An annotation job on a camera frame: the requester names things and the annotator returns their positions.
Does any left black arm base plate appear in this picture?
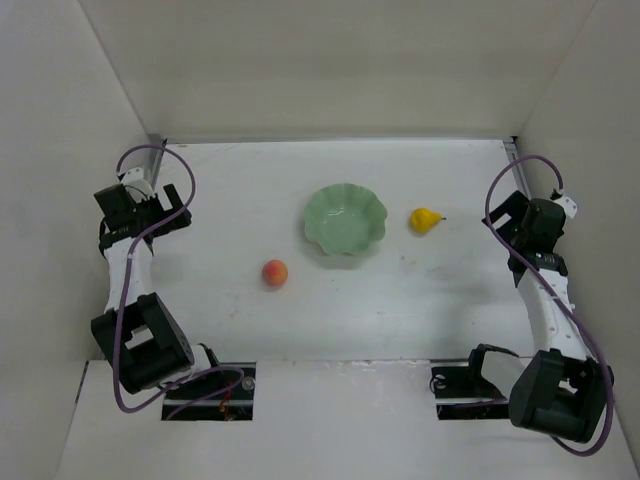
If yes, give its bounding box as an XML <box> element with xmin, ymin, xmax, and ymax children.
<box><xmin>161</xmin><ymin>363</ymin><xmax>257</xmax><ymax>422</ymax></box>

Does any green scalloped fruit bowl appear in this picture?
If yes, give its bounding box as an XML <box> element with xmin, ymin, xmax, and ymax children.
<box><xmin>302</xmin><ymin>183</ymin><xmax>388</xmax><ymax>256</ymax></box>

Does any yellow fake pear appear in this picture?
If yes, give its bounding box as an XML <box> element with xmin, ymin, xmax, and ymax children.
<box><xmin>409</xmin><ymin>207</ymin><xmax>445</xmax><ymax>235</ymax></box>

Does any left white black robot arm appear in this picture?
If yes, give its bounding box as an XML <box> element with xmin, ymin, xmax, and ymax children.
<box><xmin>91</xmin><ymin>184</ymin><xmax>219</xmax><ymax>394</ymax></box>

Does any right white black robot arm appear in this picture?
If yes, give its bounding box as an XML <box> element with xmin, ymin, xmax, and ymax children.
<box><xmin>467</xmin><ymin>191</ymin><xmax>607</xmax><ymax>444</ymax></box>

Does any red orange fake peach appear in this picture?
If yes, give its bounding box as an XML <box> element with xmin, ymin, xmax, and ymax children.
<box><xmin>262</xmin><ymin>259</ymin><xmax>288</xmax><ymax>288</ymax></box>

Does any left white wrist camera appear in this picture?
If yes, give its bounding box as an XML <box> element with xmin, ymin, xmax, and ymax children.
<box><xmin>118</xmin><ymin>167</ymin><xmax>154</xmax><ymax>202</ymax></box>

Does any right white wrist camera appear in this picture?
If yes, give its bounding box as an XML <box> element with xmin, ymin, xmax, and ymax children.
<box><xmin>550</xmin><ymin>189</ymin><xmax>578</xmax><ymax>219</ymax></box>

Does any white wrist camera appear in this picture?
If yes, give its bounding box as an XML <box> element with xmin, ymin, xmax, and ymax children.
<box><xmin>550</xmin><ymin>189</ymin><xmax>578</xmax><ymax>219</ymax></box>
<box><xmin>118</xmin><ymin>167</ymin><xmax>154</xmax><ymax>202</ymax></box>

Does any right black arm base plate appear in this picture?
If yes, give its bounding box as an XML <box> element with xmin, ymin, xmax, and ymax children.
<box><xmin>429</xmin><ymin>365</ymin><xmax>508</xmax><ymax>421</ymax></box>

